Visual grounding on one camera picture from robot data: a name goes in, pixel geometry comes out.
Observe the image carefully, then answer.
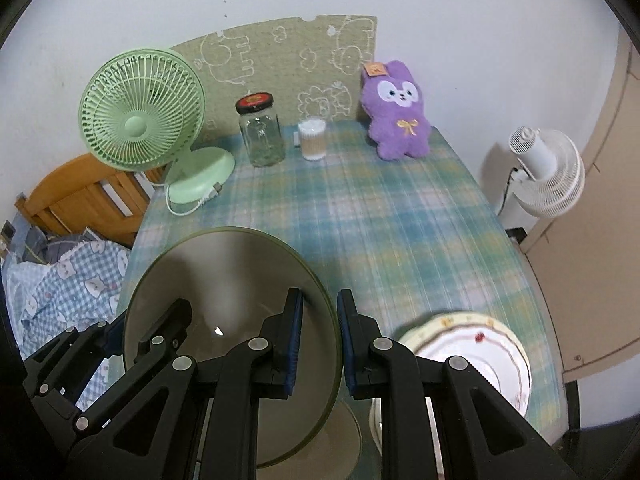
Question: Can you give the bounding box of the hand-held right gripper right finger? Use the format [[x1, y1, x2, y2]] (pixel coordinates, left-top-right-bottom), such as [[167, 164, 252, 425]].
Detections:
[[336, 288, 581, 480]]

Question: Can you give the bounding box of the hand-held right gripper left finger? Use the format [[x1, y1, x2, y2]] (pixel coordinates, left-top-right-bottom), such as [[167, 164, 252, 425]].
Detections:
[[65, 287, 305, 480]]

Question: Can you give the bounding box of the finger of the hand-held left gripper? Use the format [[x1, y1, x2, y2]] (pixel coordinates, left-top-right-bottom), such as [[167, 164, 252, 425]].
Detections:
[[72, 299, 195, 441], [22, 319, 126, 411]]

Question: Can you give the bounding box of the small floral ceramic bowl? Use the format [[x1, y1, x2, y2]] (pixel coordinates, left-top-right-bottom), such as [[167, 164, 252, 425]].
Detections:
[[122, 227, 343, 466]]

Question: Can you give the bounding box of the yellow floral plate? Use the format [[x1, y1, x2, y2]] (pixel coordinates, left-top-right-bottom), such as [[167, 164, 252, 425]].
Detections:
[[369, 400, 386, 466], [397, 311, 533, 418]]

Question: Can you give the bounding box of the white plate with red pattern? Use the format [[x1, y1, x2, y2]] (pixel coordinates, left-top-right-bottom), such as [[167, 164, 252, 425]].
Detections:
[[412, 322, 531, 480]]

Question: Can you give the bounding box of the blue checked bear blanket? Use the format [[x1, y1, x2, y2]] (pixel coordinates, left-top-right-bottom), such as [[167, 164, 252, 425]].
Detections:
[[2, 237, 133, 411]]

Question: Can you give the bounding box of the grey plaid bedding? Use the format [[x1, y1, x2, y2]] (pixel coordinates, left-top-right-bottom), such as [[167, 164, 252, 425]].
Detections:
[[10, 220, 101, 263]]

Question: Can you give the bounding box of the plaid tablecloth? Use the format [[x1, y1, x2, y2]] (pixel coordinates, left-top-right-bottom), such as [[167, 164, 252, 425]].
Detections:
[[116, 121, 563, 441]]

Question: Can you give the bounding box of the cotton swab container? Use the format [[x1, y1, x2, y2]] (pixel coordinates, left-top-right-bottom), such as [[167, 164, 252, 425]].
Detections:
[[298, 117, 328, 162]]

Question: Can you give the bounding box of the green desk fan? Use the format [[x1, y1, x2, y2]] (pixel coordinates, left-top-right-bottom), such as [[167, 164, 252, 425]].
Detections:
[[78, 47, 236, 217]]

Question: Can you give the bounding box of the glass jar with black lid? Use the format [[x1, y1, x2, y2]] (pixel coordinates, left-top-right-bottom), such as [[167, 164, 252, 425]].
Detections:
[[236, 91, 287, 168]]

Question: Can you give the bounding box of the purple plush bunny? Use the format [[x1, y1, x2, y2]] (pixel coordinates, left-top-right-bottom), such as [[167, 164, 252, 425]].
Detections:
[[361, 59, 433, 162]]

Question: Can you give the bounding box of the white fan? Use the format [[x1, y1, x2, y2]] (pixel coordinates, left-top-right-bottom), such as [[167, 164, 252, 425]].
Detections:
[[507, 127, 586, 218]]

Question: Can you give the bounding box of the beige door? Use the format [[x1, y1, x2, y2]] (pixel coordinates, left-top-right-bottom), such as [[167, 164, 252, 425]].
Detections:
[[520, 25, 640, 386]]

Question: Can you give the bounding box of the green printed mat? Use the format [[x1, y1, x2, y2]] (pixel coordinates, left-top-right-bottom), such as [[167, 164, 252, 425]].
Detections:
[[169, 14, 378, 143]]

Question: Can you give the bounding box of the white fan cable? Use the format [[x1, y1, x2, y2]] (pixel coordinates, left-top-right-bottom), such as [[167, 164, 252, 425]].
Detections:
[[164, 182, 224, 217]]

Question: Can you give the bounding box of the black power cable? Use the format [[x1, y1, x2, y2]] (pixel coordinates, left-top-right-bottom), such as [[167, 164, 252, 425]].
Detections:
[[499, 167, 522, 217]]

